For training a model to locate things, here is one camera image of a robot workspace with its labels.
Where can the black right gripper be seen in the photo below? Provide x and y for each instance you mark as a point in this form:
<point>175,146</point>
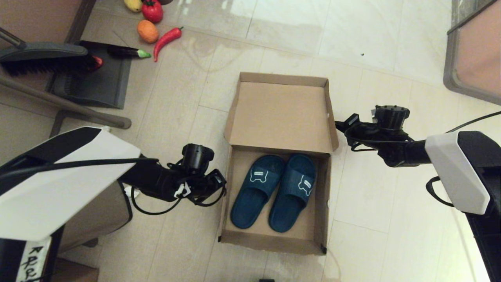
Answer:
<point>372,137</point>

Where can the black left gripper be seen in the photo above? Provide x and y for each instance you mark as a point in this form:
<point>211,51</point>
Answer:
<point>195,186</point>

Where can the dark teal rubber slipper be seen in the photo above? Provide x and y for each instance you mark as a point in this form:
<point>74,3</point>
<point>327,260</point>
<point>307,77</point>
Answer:
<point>254,192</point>
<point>293,196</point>

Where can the brown cardboard shoe box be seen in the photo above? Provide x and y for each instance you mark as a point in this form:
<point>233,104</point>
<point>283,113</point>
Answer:
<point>282,113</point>

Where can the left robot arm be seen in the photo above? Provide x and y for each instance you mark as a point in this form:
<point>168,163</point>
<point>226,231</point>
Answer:
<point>58,184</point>

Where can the brown plastic trash bin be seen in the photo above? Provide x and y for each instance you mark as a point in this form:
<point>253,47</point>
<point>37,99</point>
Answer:
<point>101,215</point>

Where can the brown table grey rim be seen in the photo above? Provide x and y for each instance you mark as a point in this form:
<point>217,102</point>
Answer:
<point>477,55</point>

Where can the red toy chili pepper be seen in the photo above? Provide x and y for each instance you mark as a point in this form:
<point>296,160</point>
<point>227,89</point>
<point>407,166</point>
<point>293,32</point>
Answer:
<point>166,39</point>

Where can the dark grey dustpan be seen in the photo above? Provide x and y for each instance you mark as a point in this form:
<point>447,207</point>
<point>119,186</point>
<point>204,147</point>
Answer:
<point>98,86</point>

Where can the dark purple toy eggplant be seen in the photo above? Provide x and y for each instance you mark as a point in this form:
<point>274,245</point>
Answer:
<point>125,52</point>

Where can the orange toy fruit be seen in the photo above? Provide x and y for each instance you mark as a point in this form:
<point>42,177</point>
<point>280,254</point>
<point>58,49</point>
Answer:
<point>148,31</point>

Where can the small red toy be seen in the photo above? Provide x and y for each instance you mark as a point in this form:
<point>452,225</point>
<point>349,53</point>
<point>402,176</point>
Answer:
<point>98,62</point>

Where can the brown metal pole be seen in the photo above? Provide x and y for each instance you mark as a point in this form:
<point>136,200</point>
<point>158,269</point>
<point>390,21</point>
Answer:
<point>58,102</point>

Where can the red toy tomato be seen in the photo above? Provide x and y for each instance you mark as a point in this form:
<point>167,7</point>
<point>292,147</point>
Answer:
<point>152,11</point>

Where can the dark round toy fruit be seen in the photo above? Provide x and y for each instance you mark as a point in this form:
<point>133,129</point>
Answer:
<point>166,1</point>

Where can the yellow toy fruit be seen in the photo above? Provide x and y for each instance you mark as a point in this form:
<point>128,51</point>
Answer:
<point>134,4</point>

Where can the black broom brush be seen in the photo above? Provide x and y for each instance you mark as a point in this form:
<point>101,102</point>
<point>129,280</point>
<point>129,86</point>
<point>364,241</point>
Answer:
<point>43,58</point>

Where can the brown table grey legs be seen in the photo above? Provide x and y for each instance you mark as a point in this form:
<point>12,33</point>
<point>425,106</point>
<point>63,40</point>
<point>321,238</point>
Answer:
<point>39,15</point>

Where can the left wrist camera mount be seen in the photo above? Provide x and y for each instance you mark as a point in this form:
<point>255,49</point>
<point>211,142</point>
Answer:
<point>197,156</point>

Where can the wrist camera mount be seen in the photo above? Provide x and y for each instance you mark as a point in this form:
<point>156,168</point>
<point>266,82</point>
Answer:
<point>390,116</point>
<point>197,156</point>

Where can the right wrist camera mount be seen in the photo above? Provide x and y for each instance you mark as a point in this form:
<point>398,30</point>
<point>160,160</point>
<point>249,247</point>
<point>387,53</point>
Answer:
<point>390,116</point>

